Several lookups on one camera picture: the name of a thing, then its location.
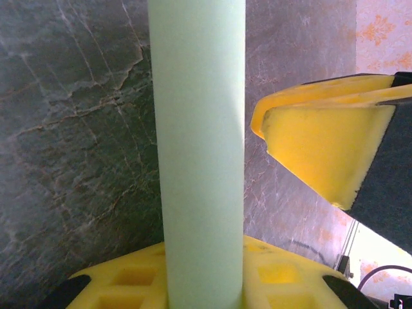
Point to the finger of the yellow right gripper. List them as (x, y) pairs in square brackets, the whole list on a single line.
[(322, 148), (322, 91)]

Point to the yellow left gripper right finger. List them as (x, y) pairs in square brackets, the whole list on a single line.
[(289, 283)]

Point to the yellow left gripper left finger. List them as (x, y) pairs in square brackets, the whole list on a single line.
[(135, 283)]

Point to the light green paper sheet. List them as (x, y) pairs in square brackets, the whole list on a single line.
[(199, 128)]

